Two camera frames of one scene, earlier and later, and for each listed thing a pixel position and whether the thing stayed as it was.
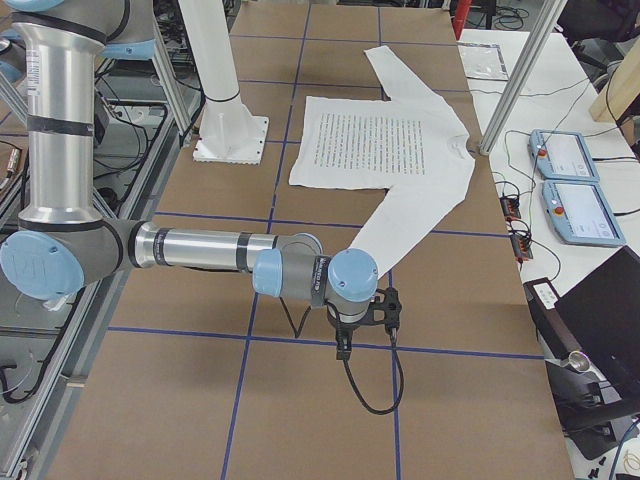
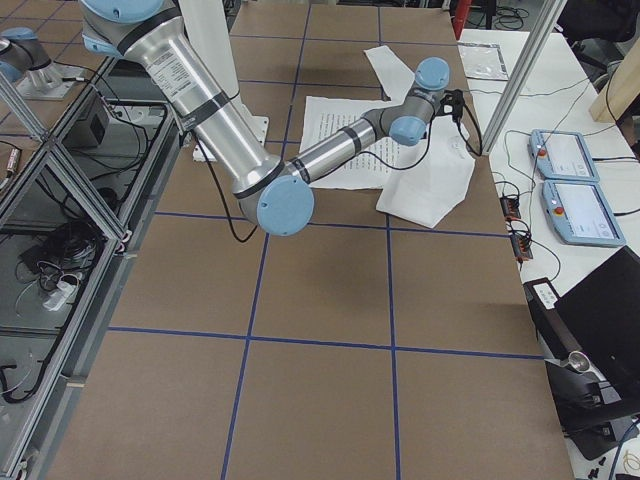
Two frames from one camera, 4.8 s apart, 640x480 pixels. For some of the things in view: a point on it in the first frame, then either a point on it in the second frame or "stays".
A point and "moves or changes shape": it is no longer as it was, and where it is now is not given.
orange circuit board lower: [521, 248] stays
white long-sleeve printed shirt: [411, 146] moves or changes shape
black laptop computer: [591, 337] stays
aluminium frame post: [547, 19] stays
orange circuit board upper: [510, 206] stays
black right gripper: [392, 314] → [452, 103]
